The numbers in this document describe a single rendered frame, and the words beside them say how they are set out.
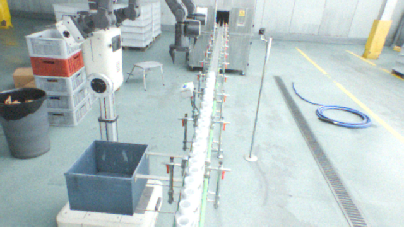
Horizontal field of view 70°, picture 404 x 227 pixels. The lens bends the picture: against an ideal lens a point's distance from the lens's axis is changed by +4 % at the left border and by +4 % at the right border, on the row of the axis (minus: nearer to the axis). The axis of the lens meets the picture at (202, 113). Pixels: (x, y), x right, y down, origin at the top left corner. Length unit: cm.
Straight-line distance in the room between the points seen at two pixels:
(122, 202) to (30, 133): 204
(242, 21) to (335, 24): 672
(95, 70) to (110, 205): 77
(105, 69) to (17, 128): 173
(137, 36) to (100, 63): 639
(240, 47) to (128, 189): 517
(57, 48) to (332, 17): 1035
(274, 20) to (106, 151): 1062
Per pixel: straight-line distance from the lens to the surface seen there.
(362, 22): 1273
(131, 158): 167
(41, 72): 387
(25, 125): 329
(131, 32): 813
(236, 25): 617
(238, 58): 629
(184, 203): 92
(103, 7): 151
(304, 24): 1208
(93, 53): 174
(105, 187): 143
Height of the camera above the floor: 177
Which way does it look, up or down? 25 degrees down
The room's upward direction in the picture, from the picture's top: 4 degrees clockwise
